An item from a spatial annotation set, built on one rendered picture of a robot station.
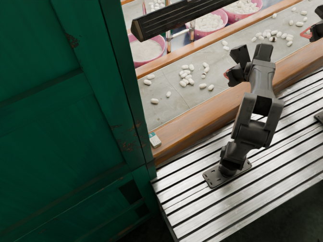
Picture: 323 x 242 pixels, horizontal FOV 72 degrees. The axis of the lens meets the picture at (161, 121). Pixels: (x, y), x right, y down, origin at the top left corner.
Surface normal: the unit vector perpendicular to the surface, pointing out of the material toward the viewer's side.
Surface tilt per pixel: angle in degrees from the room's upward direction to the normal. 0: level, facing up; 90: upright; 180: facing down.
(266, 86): 18
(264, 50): 36
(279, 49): 0
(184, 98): 0
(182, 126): 0
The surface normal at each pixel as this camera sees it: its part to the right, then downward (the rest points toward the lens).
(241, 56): 0.36, 0.18
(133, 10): -0.06, -0.55
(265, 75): 0.05, -0.77
